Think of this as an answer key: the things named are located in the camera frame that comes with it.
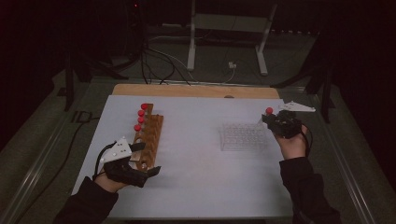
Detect white metal stand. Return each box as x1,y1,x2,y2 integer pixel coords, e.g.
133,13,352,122
186,0,278,77

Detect clear acrylic test tube rack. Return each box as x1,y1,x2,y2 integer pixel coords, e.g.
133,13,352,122
219,122,268,152

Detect wooden test tube rack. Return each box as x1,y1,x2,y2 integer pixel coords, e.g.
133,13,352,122
129,103,164,172

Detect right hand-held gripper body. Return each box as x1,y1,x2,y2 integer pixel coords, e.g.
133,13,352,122
271,100,317,140

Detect white table sheet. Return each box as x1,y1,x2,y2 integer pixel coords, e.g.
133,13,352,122
70,94,300,219

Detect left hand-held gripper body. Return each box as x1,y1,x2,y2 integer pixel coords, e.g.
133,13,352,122
99,135,150,189

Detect black floor cable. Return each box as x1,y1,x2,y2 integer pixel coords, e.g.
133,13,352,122
17,116,101,220

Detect aluminium frame rail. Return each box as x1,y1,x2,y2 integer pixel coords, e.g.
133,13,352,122
306,91,379,224
0,81,94,224

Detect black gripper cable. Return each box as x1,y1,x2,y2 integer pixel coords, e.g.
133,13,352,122
298,122,314,157
92,141,118,181

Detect bundle of black cables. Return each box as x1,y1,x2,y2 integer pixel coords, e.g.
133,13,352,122
139,36,191,86

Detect black stand legs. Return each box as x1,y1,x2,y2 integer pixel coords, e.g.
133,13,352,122
270,31,336,124
62,54,129,112

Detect person's right hand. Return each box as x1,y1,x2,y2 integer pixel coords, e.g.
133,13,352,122
275,126,309,161

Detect person's left hand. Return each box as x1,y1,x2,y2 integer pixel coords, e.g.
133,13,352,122
92,170,130,193

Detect white cable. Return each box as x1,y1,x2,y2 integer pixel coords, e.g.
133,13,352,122
148,35,236,85

